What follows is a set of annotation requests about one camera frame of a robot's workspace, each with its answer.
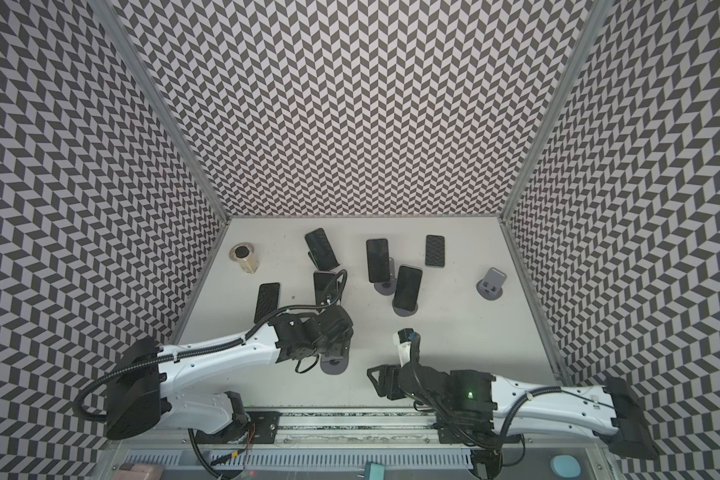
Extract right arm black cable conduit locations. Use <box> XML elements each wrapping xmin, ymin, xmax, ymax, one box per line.
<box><xmin>409</xmin><ymin>335</ymin><xmax>613</xmax><ymax>451</ymax></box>

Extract teal phone on black stand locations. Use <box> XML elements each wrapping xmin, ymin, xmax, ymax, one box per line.
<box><xmin>304</xmin><ymin>228</ymin><xmax>340</xmax><ymax>264</ymax></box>

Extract spice jar with black lid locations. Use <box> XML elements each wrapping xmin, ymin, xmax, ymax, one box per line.
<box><xmin>229</xmin><ymin>242</ymin><xmax>259</xmax><ymax>274</ymax></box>

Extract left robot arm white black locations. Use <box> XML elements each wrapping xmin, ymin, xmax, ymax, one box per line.
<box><xmin>105</xmin><ymin>305</ymin><xmax>353</xmax><ymax>440</ymax></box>

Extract grey round stand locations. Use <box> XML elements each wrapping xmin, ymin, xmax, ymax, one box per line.
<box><xmin>374</xmin><ymin>257</ymin><xmax>397</xmax><ymax>296</ymax></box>
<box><xmin>320</xmin><ymin>356</ymin><xmax>349</xmax><ymax>375</ymax></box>
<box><xmin>392</xmin><ymin>300</ymin><xmax>418</xmax><ymax>317</ymax></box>
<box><xmin>476</xmin><ymin>267</ymin><xmax>508</xmax><ymax>301</ymax></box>

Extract silver aluminium corner post right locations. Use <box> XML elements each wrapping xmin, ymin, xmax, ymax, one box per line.
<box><xmin>500</xmin><ymin>0</ymin><xmax>613</xmax><ymax>224</ymax></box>

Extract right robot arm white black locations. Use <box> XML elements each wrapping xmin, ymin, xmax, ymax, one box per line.
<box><xmin>367</xmin><ymin>362</ymin><xmax>661</xmax><ymax>460</ymax></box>

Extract black folding phone stand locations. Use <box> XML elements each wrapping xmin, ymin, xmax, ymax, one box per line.
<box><xmin>307</xmin><ymin>252</ymin><xmax>340</xmax><ymax>272</ymax></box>

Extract silver aluminium corner post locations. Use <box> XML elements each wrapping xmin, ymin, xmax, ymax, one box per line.
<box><xmin>87</xmin><ymin>0</ymin><xmax>229</xmax><ymax>222</ymax></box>
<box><xmin>500</xmin><ymin>0</ymin><xmax>613</xmax><ymax>224</ymax></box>

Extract metal base rail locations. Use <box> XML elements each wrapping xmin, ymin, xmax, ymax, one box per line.
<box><xmin>113</xmin><ymin>407</ymin><xmax>577</xmax><ymax>472</ymax></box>

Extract teal phone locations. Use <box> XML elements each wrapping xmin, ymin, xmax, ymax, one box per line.
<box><xmin>304</xmin><ymin>228</ymin><xmax>340</xmax><ymax>264</ymax></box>
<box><xmin>425</xmin><ymin>235</ymin><xmax>446</xmax><ymax>268</ymax></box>

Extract purple edged phone black stand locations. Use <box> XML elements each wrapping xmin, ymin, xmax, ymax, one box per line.
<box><xmin>313</xmin><ymin>271</ymin><xmax>340</xmax><ymax>305</ymax></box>

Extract silver aluminium corner post left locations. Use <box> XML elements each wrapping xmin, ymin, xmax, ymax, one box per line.
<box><xmin>87</xmin><ymin>0</ymin><xmax>229</xmax><ymax>222</ymax></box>

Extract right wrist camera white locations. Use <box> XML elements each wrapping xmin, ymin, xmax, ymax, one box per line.
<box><xmin>396</xmin><ymin>328</ymin><xmax>421</xmax><ymax>367</ymax></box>

